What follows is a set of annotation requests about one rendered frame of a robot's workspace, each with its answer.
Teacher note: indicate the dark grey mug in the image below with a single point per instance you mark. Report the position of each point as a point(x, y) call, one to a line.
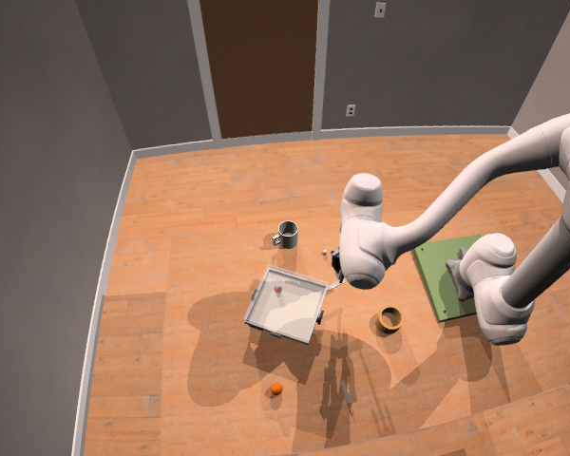
point(287, 235)

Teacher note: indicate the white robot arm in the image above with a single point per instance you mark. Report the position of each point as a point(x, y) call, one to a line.
point(368, 248)

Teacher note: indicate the orange ball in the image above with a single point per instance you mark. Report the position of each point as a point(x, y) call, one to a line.
point(276, 389)

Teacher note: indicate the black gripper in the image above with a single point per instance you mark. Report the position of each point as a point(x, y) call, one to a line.
point(336, 263)

